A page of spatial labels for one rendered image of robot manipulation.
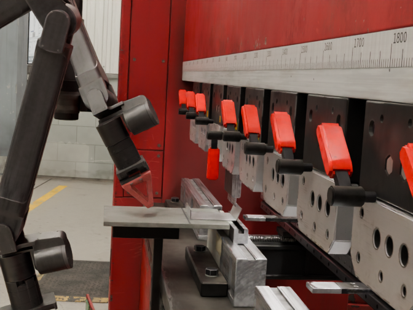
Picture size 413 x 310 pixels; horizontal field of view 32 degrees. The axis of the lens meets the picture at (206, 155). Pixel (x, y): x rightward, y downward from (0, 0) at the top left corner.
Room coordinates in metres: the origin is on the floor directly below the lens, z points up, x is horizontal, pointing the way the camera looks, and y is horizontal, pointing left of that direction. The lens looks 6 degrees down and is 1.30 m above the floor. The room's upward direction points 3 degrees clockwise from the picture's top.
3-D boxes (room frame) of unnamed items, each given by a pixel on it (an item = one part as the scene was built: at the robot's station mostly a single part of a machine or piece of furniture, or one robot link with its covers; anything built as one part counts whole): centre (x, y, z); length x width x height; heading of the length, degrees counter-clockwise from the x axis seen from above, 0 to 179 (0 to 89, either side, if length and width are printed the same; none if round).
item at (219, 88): (1.59, -0.06, 1.21); 0.15 x 0.09 x 0.17; 8
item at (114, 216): (1.55, 0.09, 1.00); 0.26 x 0.18 x 0.01; 98
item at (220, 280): (1.52, -0.01, 0.89); 0.30 x 0.05 x 0.03; 8
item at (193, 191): (2.11, 0.01, 0.92); 0.50 x 0.06 x 0.10; 8
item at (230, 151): (1.40, -0.08, 1.21); 0.15 x 0.09 x 0.17; 8
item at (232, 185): (1.57, -0.06, 1.08); 0.10 x 0.02 x 0.10; 8
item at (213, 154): (1.41, -0.02, 1.15); 0.04 x 0.02 x 0.10; 98
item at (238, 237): (1.54, -0.07, 0.99); 0.20 x 0.03 x 0.03; 8
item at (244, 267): (1.51, -0.07, 0.92); 0.39 x 0.06 x 0.10; 8
